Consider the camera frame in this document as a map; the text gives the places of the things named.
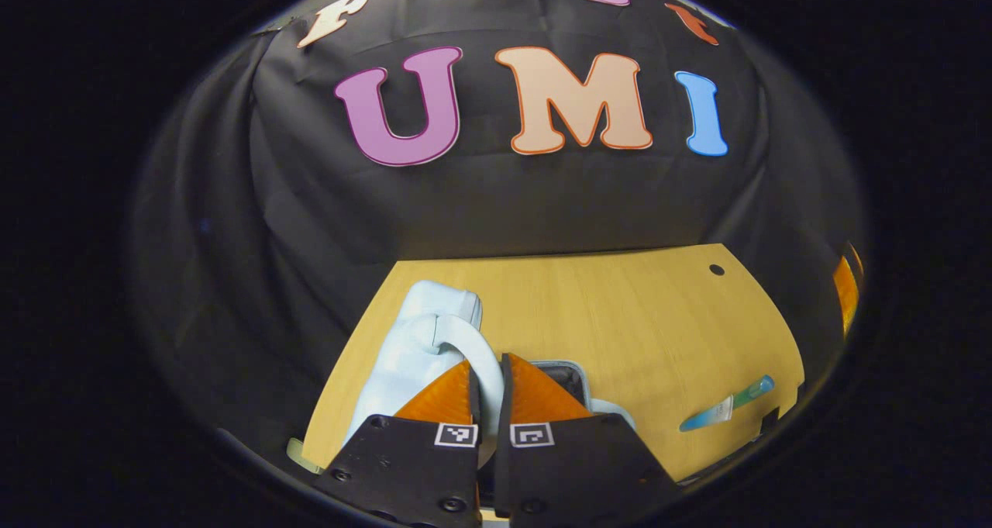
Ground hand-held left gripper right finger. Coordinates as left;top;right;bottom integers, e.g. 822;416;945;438
494;353;683;523

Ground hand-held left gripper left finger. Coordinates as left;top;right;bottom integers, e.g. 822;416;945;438
312;360;483;528

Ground light blue suitcase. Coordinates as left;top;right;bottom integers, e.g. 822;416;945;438
341;280;638;467

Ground blue and white tube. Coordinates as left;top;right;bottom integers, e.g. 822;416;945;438
679;374;776;433

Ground pale green object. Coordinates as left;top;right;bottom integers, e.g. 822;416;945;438
285;437;325;476

